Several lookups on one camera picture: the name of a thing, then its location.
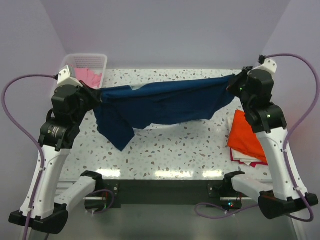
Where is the navy blue printed t-shirt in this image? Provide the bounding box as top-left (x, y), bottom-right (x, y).
top-left (94, 75), bottom-right (235, 151)

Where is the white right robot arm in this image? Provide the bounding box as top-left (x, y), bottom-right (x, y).
top-left (222, 67), bottom-right (319, 220)

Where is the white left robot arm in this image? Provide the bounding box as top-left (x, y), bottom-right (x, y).
top-left (8, 84), bottom-right (104, 235)

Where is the pink t-shirt in basket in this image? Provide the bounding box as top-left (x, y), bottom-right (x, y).
top-left (75, 68), bottom-right (103, 89)

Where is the white plastic basket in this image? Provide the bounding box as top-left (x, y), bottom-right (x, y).
top-left (60, 53), bottom-right (108, 89)

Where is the orange folded t-shirt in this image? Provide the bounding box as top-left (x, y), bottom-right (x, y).
top-left (227, 109), bottom-right (268, 163)

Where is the white folded t-shirt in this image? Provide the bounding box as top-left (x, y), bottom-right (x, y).
top-left (230, 148), bottom-right (259, 166)

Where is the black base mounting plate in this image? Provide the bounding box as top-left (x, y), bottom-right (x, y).
top-left (83, 179), bottom-right (253, 215)

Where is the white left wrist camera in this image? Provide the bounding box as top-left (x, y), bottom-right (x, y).
top-left (57, 65), bottom-right (84, 87)

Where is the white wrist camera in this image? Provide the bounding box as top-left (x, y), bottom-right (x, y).
top-left (252, 55), bottom-right (278, 75)
top-left (57, 65), bottom-right (84, 87)

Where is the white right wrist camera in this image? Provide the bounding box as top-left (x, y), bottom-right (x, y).
top-left (252, 55), bottom-right (278, 75)

